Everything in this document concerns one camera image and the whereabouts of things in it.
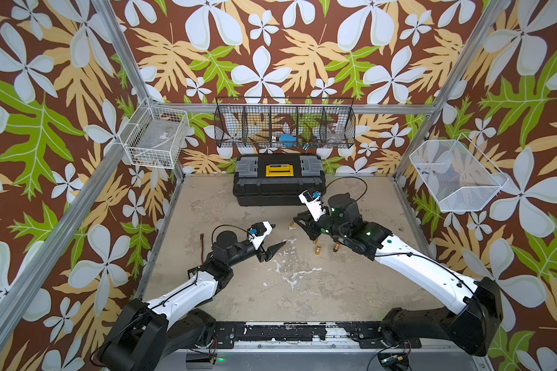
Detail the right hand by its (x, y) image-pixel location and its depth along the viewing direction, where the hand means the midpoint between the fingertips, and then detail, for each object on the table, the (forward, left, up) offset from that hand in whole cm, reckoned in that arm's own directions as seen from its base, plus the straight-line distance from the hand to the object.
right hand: (295, 216), depth 74 cm
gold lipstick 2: (-1, -10, -23) cm, 25 cm away
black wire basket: (+46, +2, +5) cm, 46 cm away
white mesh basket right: (+16, -60, +3) cm, 62 cm away
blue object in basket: (+36, +1, +4) cm, 36 cm away
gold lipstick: (-2, +1, -3) cm, 3 cm away
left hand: (-3, +5, -5) cm, 7 cm away
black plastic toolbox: (+25, +6, -8) cm, 27 cm away
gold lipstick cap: (+4, -10, -24) cm, 27 cm away
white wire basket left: (+30, +53, +10) cm, 61 cm away
